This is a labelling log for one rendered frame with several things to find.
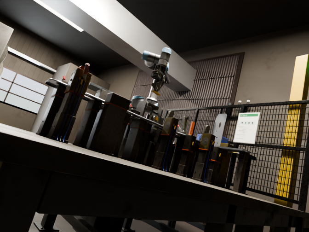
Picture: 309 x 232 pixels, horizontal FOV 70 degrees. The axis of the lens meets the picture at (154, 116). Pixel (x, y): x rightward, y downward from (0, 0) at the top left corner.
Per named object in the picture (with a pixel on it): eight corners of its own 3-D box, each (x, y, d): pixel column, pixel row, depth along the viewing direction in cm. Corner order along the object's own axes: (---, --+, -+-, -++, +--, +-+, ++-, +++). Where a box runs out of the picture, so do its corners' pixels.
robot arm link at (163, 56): (170, 53, 180) (172, 48, 172) (167, 65, 178) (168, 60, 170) (161, 50, 180) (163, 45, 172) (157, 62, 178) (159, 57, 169)
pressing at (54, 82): (50, 77, 111) (52, 74, 111) (43, 84, 129) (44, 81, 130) (219, 150, 185) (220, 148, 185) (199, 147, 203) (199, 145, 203)
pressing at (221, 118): (219, 149, 192) (226, 113, 199) (208, 148, 201) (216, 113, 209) (219, 150, 192) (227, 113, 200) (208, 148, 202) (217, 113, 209)
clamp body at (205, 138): (203, 182, 150) (214, 133, 157) (190, 179, 159) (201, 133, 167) (208, 184, 153) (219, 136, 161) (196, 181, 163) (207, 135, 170)
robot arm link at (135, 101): (129, 108, 226) (133, 96, 229) (141, 112, 227) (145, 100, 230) (128, 105, 215) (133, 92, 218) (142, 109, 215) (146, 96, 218)
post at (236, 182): (237, 192, 151) (245, 151, 157) (231, 190, 155) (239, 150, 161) (242, 193, 154) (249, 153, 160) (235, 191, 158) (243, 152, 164)
